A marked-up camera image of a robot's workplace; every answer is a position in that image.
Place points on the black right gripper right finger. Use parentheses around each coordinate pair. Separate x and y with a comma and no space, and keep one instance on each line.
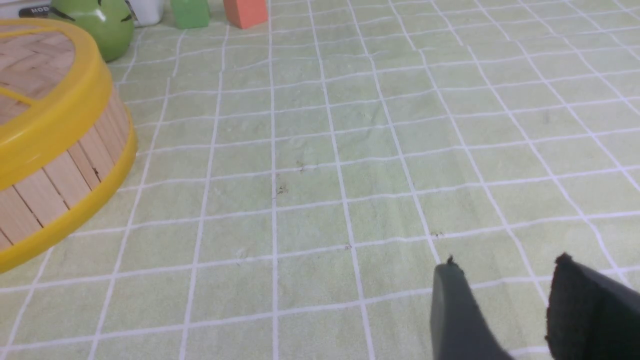
(590,316)

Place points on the green cube block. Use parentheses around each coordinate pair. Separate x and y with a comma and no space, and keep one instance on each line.
(190,14)

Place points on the orange cube block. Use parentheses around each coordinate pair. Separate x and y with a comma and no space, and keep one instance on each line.
(245,14)

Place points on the green round ball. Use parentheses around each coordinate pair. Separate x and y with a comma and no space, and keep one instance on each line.
(109,22)

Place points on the green white lunch box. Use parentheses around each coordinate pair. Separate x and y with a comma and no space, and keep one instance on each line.
(144,12)

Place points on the green checkered tablecloth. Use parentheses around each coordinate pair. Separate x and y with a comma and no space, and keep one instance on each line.
(296,182)

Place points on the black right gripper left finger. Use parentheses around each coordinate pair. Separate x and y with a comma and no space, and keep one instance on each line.
(458,329)

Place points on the yellow bamboo steamer basket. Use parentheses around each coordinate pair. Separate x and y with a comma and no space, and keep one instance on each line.
(53,184)

